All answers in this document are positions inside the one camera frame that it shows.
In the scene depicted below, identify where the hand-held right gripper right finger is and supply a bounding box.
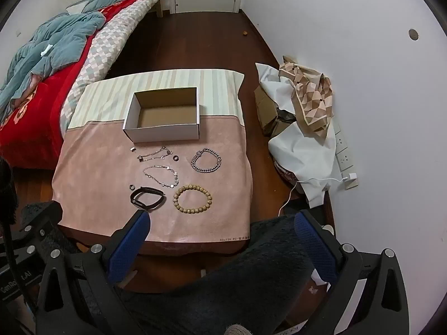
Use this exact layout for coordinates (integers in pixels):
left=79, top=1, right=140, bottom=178
left=294, top=210, right=410, bottom=335

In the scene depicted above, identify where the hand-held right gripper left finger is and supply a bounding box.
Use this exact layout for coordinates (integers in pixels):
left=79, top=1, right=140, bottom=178
left=35, top=209, right=152, bottom=335

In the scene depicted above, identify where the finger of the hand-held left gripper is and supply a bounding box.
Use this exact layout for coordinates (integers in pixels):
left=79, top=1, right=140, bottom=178
left=0, top=200, right=65, bottom=269

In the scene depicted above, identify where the black wristband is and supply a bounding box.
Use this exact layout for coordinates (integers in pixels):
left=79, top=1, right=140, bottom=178
left=130, top=187, right=165, bottom=212

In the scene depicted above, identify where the wooden bead bracelet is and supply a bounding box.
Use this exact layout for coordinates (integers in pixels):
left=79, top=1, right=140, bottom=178
left=173, top=186, right=213, bottom=216

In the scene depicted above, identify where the silver disc link bracelet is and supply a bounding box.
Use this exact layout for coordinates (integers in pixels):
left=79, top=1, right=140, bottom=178
left=142, top=164, right=181, bottom=188

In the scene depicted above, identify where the thin silver charm bracelet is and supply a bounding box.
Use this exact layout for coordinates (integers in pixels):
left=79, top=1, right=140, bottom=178
left=137, top=147, right=174, bottom=163

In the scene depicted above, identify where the thick silver chain bracelet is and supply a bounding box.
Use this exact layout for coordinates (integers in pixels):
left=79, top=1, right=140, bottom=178
left=191, top=148, right=222, bottom=174

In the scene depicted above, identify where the white cardboard box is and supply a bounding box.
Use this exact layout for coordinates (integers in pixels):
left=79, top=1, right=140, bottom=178
left=123, top=87, right=200, bottom=143

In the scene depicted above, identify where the white paper sheet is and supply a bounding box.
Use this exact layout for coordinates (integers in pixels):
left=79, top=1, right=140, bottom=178
left=306, top=271, right=331, bottom=294

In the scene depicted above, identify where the black fuzzy cloth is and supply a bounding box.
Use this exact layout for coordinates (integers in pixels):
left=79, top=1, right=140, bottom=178
left=0, top=157, right=19, bottom=224

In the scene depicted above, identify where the pink and striped cloth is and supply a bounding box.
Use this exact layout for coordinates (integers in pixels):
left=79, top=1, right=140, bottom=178
left=52, top=69, right=254, bottom=254

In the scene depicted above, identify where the white charger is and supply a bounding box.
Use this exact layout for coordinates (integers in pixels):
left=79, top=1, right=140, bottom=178
left=344, top=172, right=360, bottom=191

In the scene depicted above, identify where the pinkish plastic bag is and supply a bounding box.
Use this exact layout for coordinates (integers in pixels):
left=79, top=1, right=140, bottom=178
left=274, top=161, right=305, bottom=190

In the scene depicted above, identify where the white cloth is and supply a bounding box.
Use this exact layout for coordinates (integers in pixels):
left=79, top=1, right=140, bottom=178
left=255, top=62, right=341, bottom=207

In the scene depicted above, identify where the white power strip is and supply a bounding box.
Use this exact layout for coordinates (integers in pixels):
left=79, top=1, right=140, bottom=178
left=333, top=121, right=355, bottom=174

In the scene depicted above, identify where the beige knitted cloth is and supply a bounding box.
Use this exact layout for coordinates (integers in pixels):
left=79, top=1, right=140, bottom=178
left=223, top=322, right=253, bottom=335

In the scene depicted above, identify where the bed with red blanket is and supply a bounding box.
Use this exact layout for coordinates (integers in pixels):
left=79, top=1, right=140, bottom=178
left=0, top=0, right=154, bottom=170

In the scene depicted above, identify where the brown cardboard box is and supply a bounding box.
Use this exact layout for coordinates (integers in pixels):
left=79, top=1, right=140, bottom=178
left=253, top=84, right=298, bottom=139

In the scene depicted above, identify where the beige patterned scarf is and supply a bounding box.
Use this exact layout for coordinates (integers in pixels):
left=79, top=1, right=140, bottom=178
left=278, top=55, right=334, bottom=140

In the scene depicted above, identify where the blue quilt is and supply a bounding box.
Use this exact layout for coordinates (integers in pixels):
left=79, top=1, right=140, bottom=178
left=0, top=0, right=163, bottom=113

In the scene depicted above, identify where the checked quilt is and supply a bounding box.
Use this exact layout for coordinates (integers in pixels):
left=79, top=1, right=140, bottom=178
left=59, top=0, right=163, bottom=137

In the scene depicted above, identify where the white pillow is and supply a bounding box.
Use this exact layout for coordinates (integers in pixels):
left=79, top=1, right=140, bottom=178
left=66, top=1, right=92, bottom=15

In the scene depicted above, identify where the white charging cable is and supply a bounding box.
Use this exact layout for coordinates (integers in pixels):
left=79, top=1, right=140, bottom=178
left=278, top=176, right=348, bottom=217

